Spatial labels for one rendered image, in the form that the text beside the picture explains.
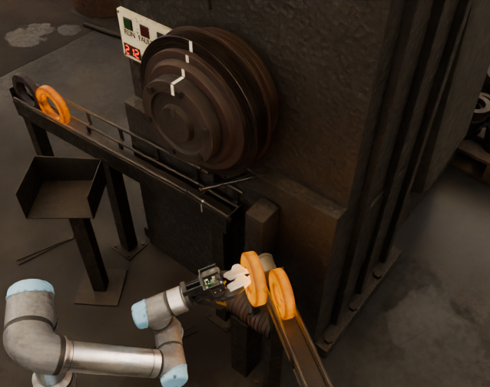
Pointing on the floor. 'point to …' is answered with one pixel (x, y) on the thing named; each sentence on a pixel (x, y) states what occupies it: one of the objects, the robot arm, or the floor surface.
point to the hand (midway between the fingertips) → (253, 274)
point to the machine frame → (319, 139)
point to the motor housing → (246, 334)
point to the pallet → (485, 134)
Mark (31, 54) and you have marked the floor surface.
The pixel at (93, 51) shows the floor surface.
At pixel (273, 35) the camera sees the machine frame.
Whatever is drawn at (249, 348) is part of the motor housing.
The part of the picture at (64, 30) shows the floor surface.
